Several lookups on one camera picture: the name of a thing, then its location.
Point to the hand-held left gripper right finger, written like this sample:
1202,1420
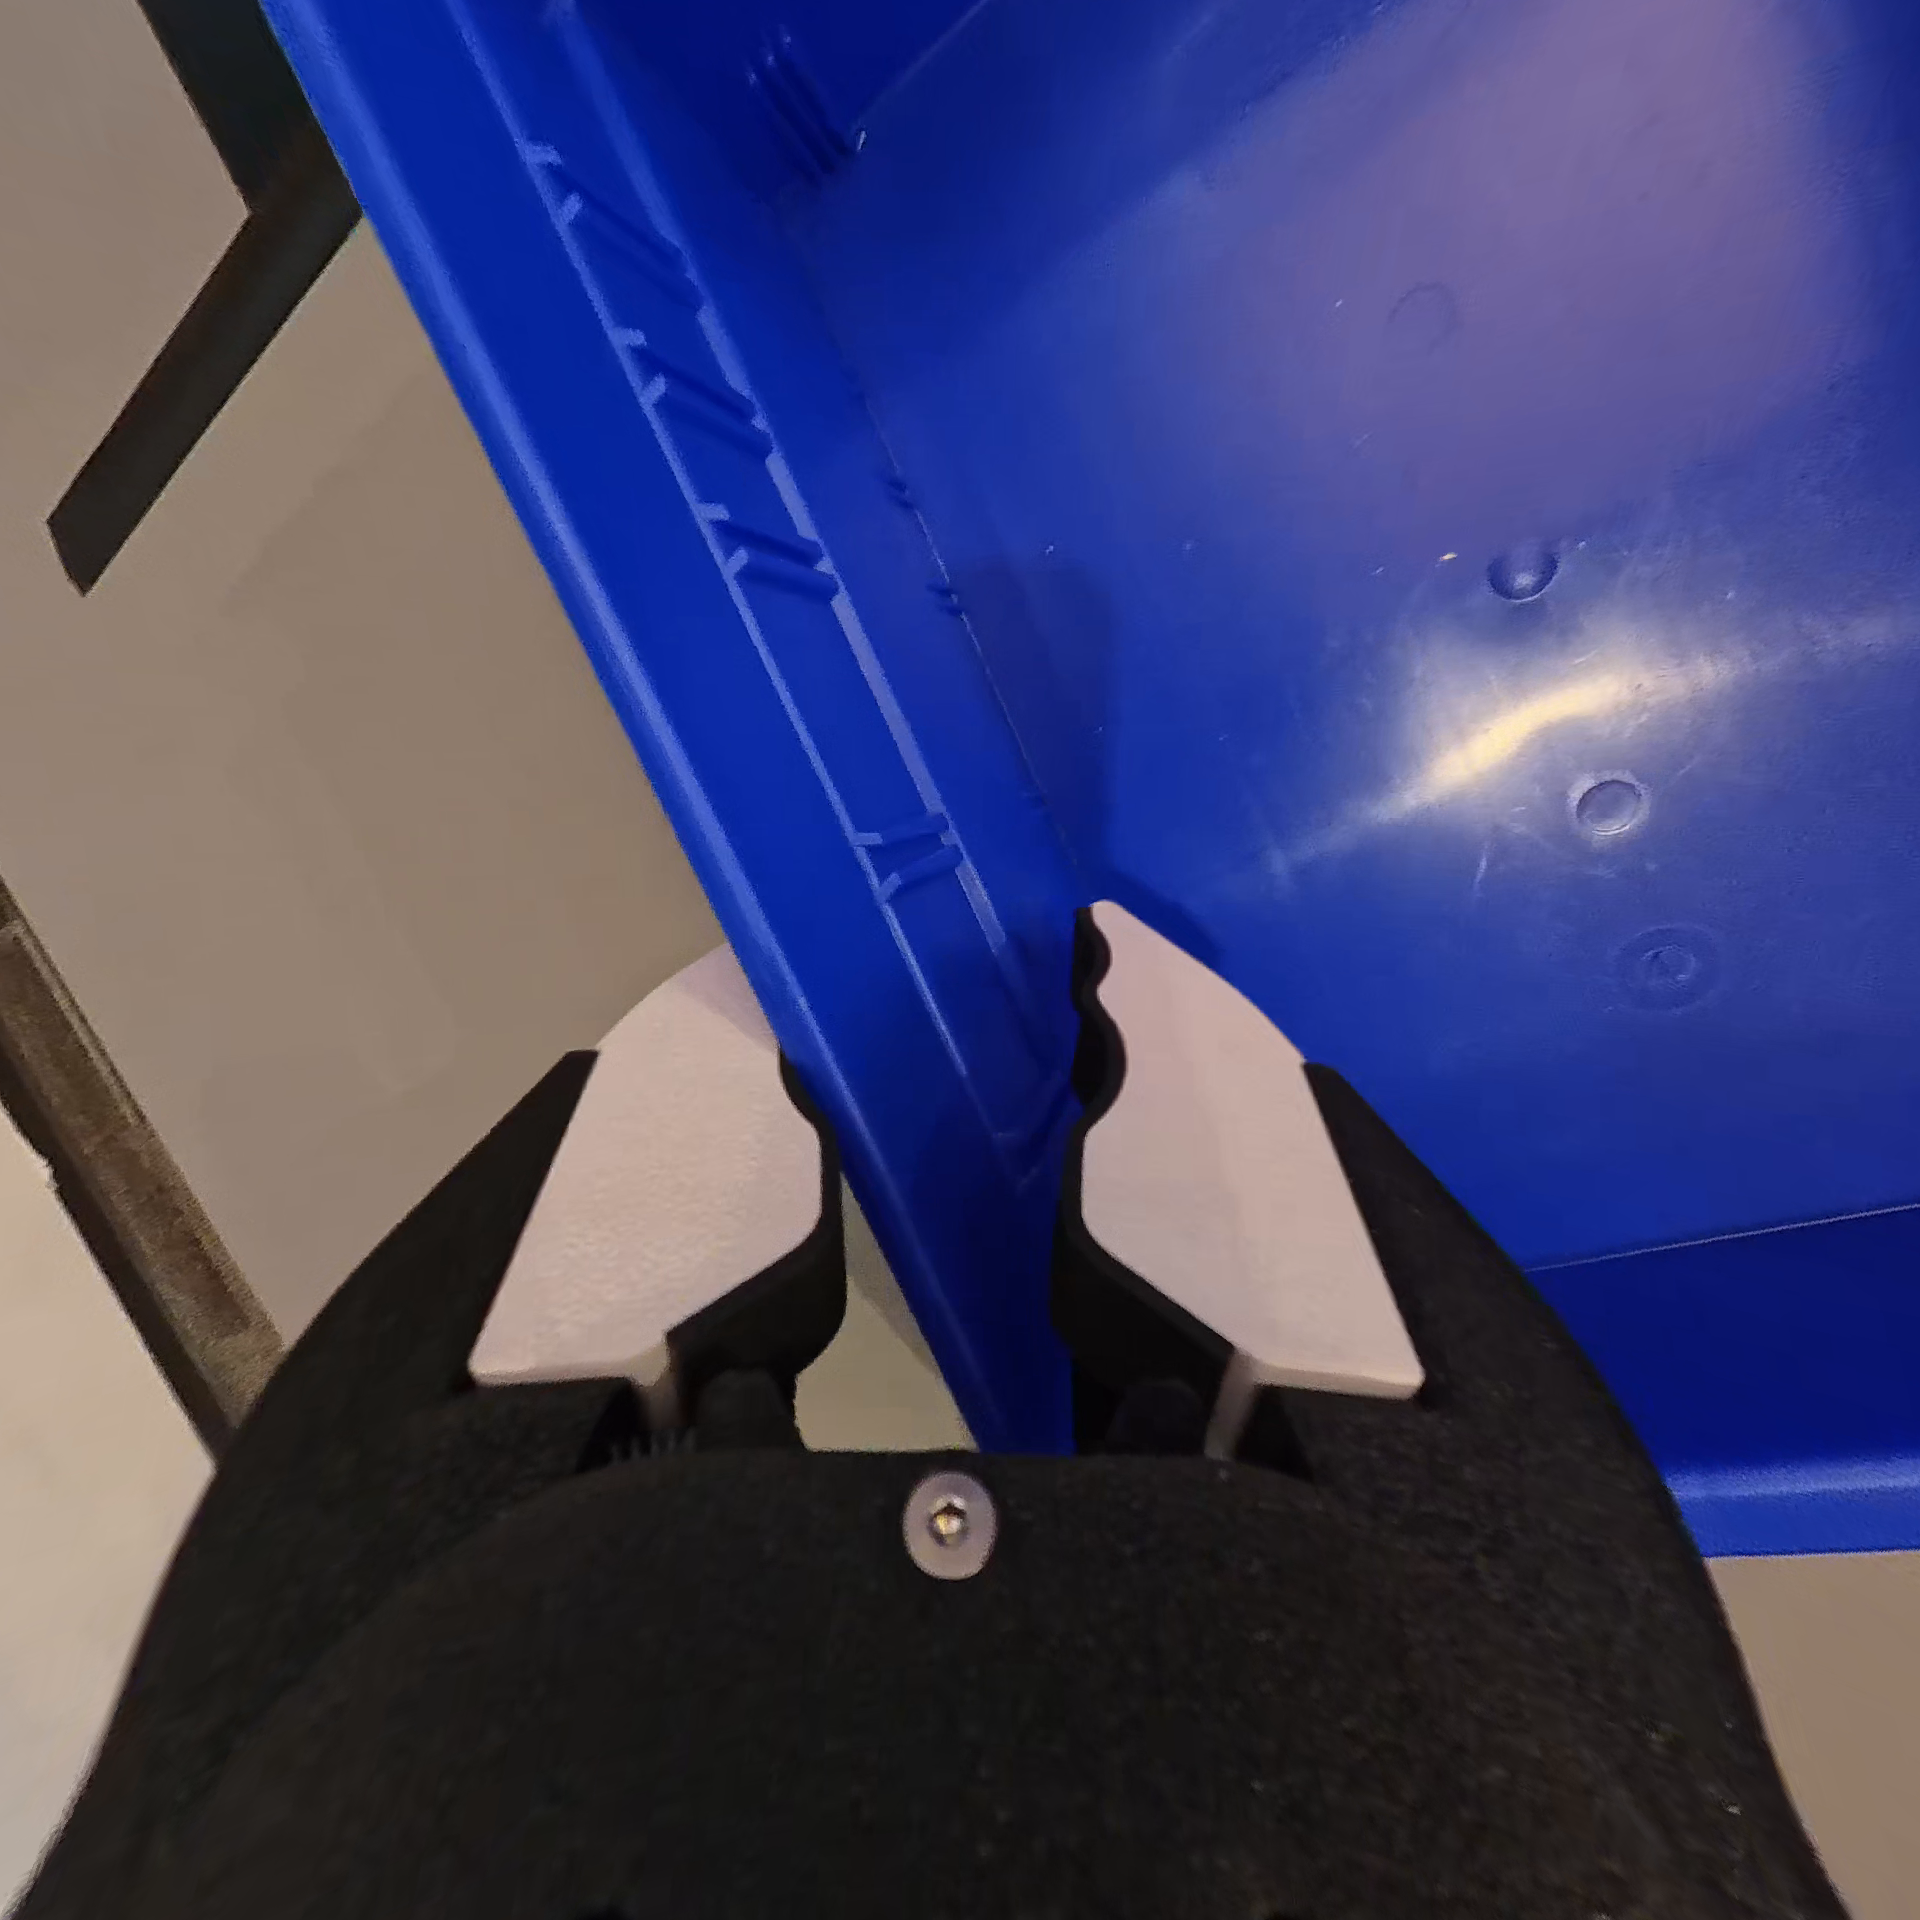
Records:
1245,1200

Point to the blue plastic bin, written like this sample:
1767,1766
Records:
1352,450

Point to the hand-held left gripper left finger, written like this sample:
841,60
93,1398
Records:
644,1200

